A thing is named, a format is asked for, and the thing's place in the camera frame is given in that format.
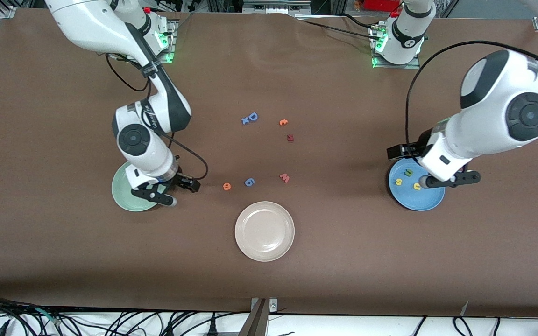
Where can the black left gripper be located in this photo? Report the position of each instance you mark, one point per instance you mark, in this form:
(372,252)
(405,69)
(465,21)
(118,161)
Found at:
(413,149)

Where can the silver metal bracket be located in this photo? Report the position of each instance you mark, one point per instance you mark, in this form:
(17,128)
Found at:
(272,305)

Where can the silver aluminium frame beam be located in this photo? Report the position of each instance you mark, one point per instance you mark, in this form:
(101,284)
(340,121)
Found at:
(276,7)

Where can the blue foam letter D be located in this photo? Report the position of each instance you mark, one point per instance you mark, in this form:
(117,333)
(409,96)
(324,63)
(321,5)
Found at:
(256,117)

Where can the beige plate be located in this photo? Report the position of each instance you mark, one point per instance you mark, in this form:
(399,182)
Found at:
(264,231)

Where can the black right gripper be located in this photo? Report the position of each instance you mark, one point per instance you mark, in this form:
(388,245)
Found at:
(177,179)

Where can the red box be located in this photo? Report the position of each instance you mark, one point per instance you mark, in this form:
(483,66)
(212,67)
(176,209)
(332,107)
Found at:
(381,4)

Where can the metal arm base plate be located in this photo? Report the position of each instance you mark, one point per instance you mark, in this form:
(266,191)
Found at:
(397,66)
(173,42)

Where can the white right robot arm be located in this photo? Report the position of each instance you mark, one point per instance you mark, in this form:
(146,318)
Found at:
(91,23)

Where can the mint green plate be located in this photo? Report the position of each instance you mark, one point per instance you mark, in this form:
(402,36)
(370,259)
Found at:
(124,186)

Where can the blue plate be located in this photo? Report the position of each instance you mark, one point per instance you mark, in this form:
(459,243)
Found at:
(409,198)

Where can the brown table cover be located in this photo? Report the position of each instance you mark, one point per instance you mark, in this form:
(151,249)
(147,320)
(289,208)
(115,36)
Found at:
(269,84)

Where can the blue foam digit 6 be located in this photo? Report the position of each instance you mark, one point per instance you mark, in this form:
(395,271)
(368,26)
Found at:
(249,182)

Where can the pink foam letter w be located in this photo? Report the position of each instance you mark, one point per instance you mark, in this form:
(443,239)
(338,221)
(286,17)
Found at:
(284,178)

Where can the grey metal post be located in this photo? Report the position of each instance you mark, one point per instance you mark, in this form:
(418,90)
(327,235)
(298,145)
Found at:
(255,324)

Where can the black power plug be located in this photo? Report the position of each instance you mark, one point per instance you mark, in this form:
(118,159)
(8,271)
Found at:
(212,327)

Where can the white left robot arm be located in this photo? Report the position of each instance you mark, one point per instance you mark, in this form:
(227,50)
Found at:
(498,93)

